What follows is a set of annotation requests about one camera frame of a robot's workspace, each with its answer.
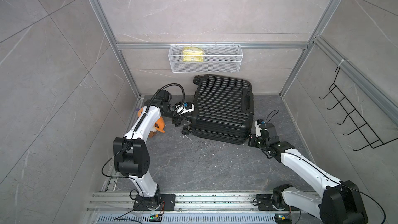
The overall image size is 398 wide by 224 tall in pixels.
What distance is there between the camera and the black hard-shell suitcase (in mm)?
819

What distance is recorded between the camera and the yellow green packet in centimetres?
88

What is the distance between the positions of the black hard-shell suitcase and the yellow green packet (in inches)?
6.6
